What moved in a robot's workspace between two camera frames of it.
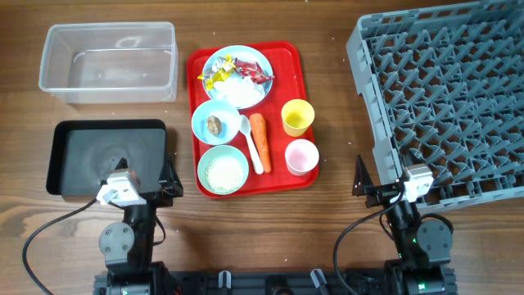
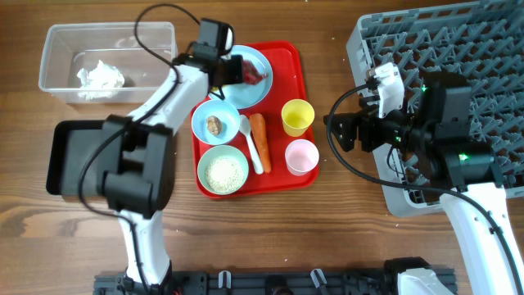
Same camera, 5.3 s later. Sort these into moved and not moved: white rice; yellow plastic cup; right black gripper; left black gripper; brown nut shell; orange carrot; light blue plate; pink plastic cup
Moved: right black gripper; left black gripper
Not moved: light blue plate; orange carrot; white rice; yellow plastic cup; pink plastic cup; brown nut shell
